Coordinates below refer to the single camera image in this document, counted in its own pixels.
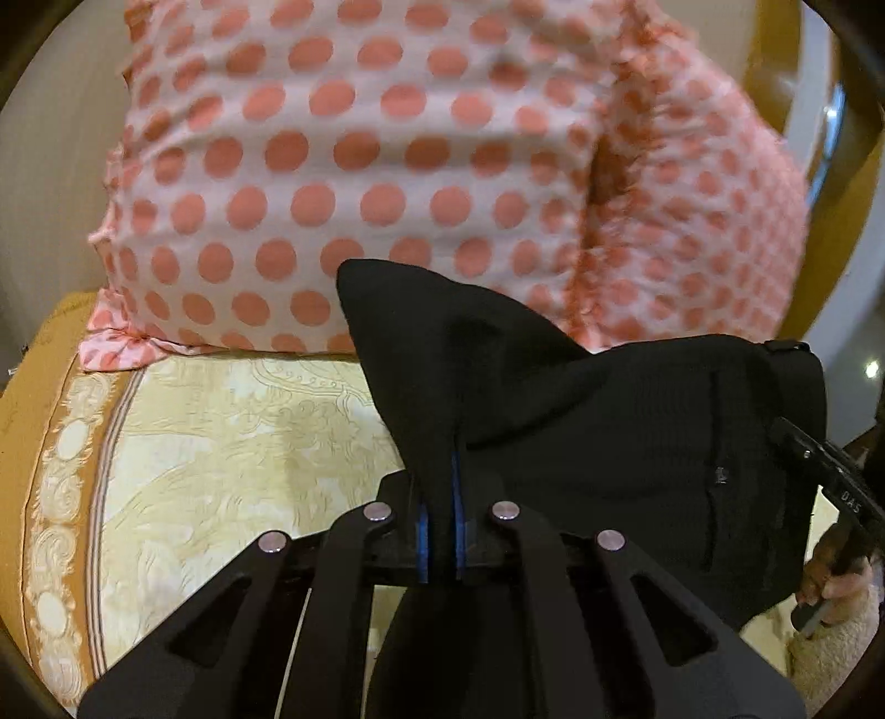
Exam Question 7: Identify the black pants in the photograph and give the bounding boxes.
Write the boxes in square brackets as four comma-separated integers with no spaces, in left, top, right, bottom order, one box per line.
[336,257,830,719]

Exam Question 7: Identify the person's right hand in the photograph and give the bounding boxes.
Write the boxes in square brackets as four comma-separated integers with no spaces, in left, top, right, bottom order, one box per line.
[795,523,873,626]

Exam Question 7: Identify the cream patterned bed cover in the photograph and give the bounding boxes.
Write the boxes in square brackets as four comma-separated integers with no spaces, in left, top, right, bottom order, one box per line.
[2,304,419,717]

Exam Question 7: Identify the right polka dot pillow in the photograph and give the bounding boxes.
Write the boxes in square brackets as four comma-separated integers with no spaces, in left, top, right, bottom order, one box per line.
[564,2,809,351]

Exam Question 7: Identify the polka dot pillow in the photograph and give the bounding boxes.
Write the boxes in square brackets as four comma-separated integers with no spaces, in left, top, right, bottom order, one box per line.
[564,2,809,351]
[80,2,620,372]

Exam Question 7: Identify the wooden framed window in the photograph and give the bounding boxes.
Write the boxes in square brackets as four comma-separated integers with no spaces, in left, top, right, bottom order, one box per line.
[744,2,883,338]

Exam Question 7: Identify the left polka dot pillow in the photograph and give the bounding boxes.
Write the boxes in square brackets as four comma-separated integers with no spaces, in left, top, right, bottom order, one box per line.
[80,2,620,372]

